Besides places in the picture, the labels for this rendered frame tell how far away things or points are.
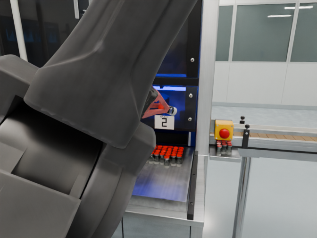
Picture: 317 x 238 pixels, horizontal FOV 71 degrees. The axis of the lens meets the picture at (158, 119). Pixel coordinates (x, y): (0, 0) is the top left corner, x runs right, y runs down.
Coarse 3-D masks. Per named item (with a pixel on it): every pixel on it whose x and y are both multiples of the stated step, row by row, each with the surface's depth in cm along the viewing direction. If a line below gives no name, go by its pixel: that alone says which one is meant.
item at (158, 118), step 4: (156, 116) 96; (160, 116) 96; (164, 116) 95; (168, 116) 95; (172, 116) 95; (156, 120) 97; (160, 120) 96; (164, 120) 96; (168, 120) 96; (172, 120) 95; (156, 124) 97; (160, 124) 97; (164, 124) 96; (168, 124) 96; (172, 124) 96; (160, 128) 97; (164, 128) 97; (168, 128) 97; (172, 128) 96
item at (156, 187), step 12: (192, 156) 89; (144, 168) 86; (156, 168) 86; (168, 168) 86; (180, 168) 86; (144, 180) 78; (156, 180) 78; (168, 180) 78; (180, 180) 78; (144, 192) 72; (156, 192) 72; (168, 192) 72; (180, 192) 72; (132, 204) 66; (144, 204) 65; (156, 204) 65; (168, 204) 64; (180, 204) 63
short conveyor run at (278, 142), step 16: (240, 128) 104; (256, 128) 109; (272, 128) 107; (288, 128) 106; (304, 128) 105; (240, 144) 104; (256, 144) 102; (272, 144) 101; (288, 144) 99; (304, 144) 98; (304, 160) 100
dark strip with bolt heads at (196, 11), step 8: (200, 0) 80; (192, 8) 82; (200, 8) 81; (192, 16) 82; (192, 24) 83; (192, 32) 84; (192, 40) 85; (192, 48) 86; (192, 56) 87; (192, 64) 87; (192, 72) 88
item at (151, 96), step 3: (150, 90) 44; (150, 93) 43; (153, 93) 43; (147, 96) 44; (150, 96) 43; (153, 96) 43; (147, 99) 43; (150, 99) 43; (153, 99) 44; (147, 102) 43; (144, 105) 44; (144, 108) 44; (141, 117) 45
